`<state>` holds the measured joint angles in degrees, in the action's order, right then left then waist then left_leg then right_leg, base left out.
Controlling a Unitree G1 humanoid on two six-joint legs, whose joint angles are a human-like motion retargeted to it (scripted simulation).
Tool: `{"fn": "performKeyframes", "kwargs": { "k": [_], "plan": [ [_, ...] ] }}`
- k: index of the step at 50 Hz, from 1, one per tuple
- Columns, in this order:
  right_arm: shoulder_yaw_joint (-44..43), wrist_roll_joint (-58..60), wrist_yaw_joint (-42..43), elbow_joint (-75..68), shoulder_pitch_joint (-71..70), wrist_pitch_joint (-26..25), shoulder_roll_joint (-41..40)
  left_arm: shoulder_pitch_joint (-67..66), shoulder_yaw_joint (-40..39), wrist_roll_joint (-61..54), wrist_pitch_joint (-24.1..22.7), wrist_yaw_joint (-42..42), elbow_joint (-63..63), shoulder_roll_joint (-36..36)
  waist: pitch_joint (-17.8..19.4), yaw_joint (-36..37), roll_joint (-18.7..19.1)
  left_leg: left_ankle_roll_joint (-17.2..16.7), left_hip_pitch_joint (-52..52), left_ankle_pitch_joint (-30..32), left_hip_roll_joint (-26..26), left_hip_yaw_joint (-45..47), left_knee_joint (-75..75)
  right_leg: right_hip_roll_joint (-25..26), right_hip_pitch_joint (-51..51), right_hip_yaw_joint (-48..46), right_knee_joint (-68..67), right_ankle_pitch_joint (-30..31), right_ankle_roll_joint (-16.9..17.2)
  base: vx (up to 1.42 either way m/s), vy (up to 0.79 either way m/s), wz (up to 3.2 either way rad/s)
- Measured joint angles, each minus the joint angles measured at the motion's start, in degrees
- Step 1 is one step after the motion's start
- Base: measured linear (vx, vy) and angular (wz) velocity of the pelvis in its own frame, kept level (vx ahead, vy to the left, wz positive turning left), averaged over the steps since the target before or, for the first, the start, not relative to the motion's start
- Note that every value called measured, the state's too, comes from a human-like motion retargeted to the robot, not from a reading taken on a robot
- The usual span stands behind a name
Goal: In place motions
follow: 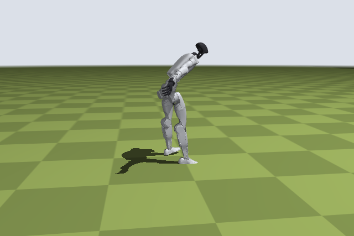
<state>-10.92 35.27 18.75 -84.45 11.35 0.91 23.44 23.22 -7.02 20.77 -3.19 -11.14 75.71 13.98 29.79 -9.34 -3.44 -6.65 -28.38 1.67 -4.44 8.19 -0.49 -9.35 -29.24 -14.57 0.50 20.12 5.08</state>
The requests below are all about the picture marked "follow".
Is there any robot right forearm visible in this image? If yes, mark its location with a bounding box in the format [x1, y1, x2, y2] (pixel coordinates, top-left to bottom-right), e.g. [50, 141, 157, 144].
[172, 66, 188, 83]

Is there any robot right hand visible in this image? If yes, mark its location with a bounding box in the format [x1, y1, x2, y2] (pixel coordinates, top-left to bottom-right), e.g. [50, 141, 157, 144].
[162, 77, 175, 96]

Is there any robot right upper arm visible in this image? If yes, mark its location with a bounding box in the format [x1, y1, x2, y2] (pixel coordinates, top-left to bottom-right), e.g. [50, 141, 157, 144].
[180, 55, 199, 75]

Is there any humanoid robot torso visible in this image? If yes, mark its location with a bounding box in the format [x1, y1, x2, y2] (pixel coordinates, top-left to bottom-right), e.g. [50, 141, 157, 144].
[160, 53, 197, 98]

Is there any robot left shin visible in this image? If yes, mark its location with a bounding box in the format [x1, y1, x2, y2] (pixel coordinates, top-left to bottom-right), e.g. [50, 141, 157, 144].
[161, 120, 173, 150]

